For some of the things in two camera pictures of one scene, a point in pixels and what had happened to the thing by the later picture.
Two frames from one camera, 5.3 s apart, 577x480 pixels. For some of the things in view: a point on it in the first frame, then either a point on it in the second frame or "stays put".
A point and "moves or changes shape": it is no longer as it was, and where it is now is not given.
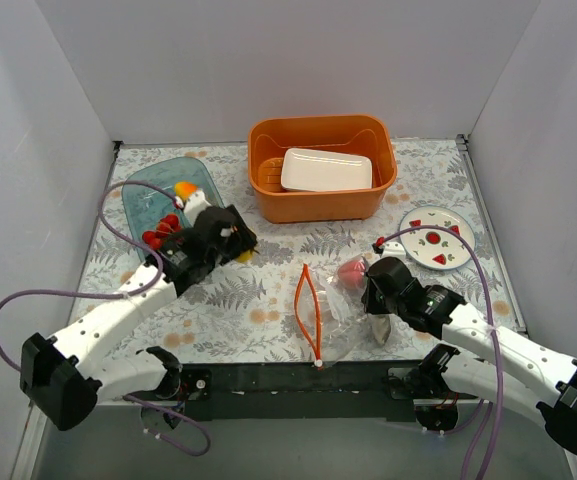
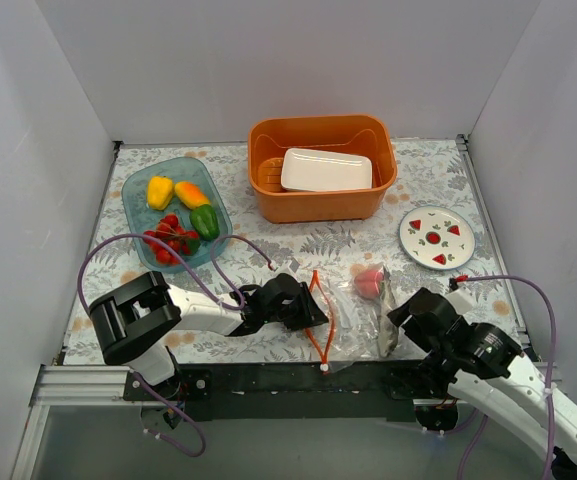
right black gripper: x=377 y=298 -> x=415 y=321
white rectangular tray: x=324 y=170 stays put
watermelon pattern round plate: x=434 y=248 stays put
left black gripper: x=233 y=234 -> x=301 y=305
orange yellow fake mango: x=185 y=189 stays put
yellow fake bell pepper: x=245 y=256 -> x=159 y=192
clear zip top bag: x=332 y=315 moves or changes shape
